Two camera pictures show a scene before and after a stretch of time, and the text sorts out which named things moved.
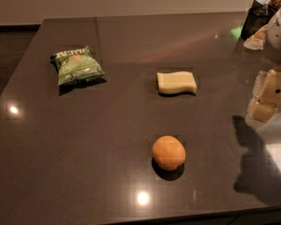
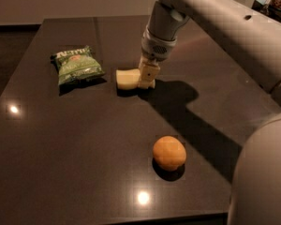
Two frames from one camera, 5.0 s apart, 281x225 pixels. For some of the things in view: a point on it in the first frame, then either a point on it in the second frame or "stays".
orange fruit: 169,152 stays
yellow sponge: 175,82 → 127,79
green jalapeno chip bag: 75,65 stays
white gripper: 279,37 → 155,49
